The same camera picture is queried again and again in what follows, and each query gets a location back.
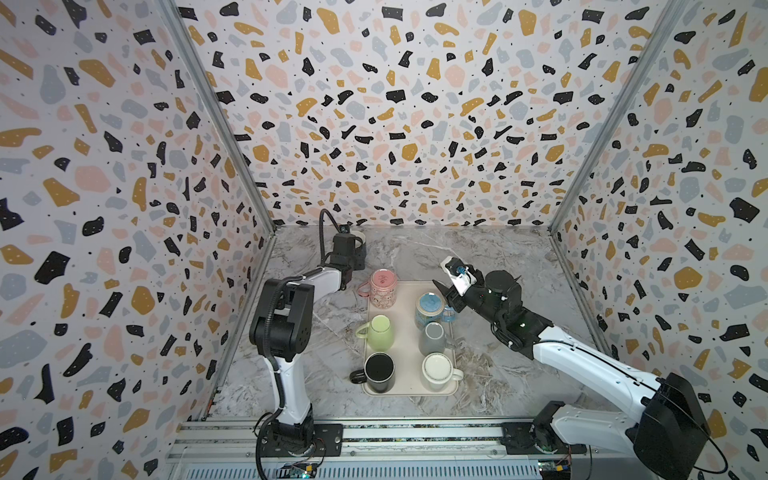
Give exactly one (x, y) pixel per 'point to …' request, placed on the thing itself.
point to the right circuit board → (555, 469)
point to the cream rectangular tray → (405, 352)
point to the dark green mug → (349, 243)
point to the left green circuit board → (300, 470)
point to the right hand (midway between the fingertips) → (441, 267)
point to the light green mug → (378, 332)
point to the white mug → (438, 371)
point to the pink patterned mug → (381, 288)
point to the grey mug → (432, 338)
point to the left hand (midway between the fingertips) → (354, 247)
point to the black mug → (378, 371)
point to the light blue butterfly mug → (431, 307)
